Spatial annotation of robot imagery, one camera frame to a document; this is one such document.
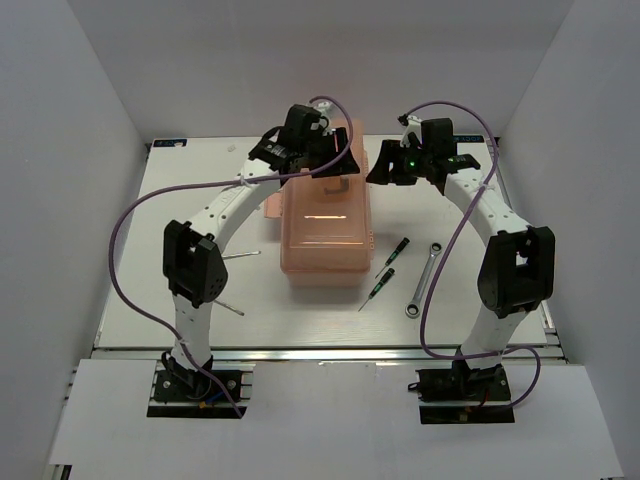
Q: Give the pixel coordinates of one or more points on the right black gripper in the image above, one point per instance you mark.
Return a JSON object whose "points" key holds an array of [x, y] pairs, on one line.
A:
{"points": [[391, 152]]}

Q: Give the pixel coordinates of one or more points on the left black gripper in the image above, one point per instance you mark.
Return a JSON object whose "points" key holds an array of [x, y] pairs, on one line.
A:
{"points": [[346, 166]]}

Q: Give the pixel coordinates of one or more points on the pink plastic toolbox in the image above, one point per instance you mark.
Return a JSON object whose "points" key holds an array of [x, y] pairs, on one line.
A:
{"points": [[326, 238]]}

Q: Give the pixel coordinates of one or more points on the large green screwdriver tip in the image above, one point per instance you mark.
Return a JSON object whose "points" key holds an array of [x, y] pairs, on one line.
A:
{"points": [[241, 255]]}

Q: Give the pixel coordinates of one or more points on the silver ratchet wrench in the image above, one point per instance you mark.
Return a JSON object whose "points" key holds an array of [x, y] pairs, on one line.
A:
{"points": [[412, 308]]}

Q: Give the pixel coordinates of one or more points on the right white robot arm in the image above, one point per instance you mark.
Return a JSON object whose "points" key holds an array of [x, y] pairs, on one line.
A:
{"points": [[517, 270]]}

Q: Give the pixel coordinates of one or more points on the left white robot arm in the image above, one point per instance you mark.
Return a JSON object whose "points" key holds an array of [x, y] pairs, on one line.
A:
{"points": [[192, 250]]}

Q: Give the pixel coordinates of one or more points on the small precision screwdriver near box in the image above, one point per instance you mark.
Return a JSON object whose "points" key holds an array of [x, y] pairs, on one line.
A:
{"points": [[398, 249]]}

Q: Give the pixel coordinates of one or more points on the blue label right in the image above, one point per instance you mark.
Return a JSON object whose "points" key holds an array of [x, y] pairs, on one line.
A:
{"points": [[458, 139]]}

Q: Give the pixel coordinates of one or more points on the blue label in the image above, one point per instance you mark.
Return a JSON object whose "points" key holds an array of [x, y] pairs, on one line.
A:
{"points": [[458, 139], [169, 143]]}

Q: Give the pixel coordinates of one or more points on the small precision screwdriver front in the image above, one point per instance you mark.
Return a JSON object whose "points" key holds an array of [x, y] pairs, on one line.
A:
{"points": [[385, 278]]}

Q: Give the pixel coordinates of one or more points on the blue label left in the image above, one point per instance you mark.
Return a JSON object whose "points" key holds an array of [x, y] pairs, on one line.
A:
{"points": [[169, 143]]}

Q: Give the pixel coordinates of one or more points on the large green screwdriver front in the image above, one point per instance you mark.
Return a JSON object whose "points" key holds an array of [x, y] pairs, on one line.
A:
{"points": [[229, 308]]}

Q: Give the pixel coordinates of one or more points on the white front cover board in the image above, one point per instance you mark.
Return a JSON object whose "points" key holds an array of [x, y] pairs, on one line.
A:
{"points": [[328, 421]]}

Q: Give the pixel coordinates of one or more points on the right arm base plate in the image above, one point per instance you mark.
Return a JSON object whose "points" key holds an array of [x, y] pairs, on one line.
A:
{"points": [[459, 396]]}

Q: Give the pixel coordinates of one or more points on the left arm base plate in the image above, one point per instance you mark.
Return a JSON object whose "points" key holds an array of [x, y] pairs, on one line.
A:
{"points": [[198, 396]]}

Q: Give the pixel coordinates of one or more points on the aluminium table edge rail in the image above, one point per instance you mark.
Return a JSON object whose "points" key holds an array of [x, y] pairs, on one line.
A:
{"points": [[278, 355]]}

